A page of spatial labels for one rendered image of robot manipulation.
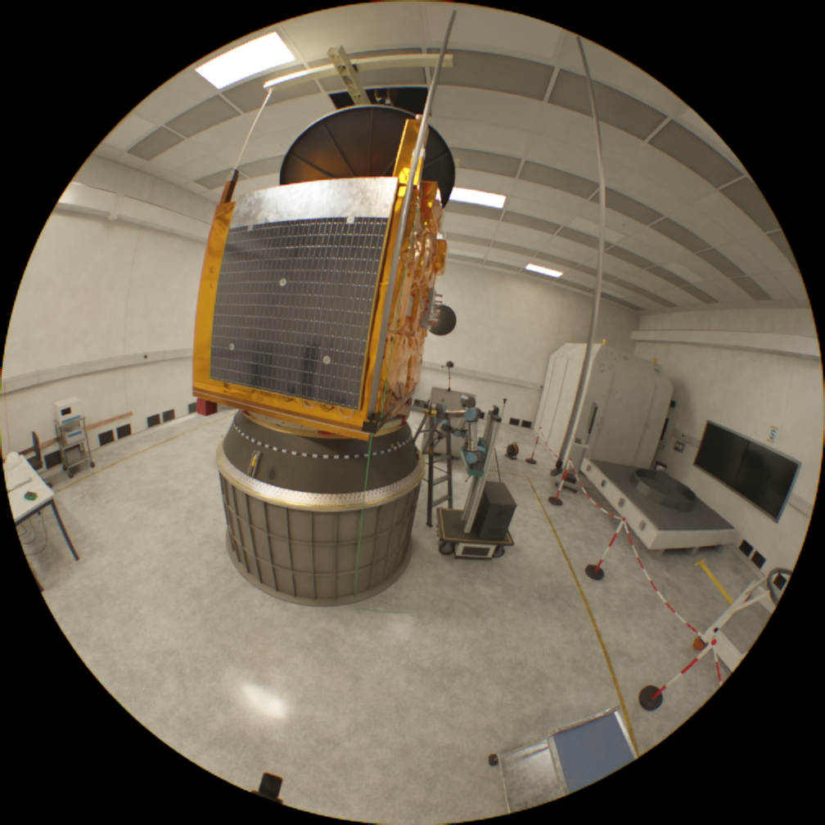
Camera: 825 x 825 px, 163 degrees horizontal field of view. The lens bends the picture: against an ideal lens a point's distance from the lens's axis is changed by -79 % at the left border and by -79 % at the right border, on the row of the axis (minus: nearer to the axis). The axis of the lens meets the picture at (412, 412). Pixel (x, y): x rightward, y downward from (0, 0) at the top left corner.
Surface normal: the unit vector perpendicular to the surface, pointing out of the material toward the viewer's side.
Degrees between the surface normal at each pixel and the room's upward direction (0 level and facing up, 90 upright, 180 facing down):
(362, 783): 0
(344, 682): 0
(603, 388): 90
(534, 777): 0
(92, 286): 90
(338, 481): 62
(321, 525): 90
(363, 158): 134
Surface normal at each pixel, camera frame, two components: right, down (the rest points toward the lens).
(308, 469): 0.24, -0.20
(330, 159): -0.07, 0.87
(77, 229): 0.98, 0.19
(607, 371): -0.14, 0.23
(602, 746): 0.16, -0.96
